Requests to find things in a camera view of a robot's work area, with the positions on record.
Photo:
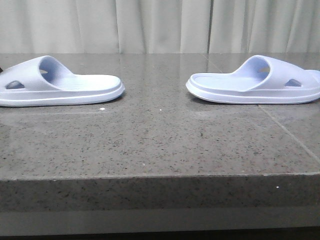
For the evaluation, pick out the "light blue slipper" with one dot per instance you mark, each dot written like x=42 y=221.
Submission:
x=259 y=80
x=44 y=81

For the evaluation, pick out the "pale green curtain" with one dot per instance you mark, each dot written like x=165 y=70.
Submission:
x=159 y=26

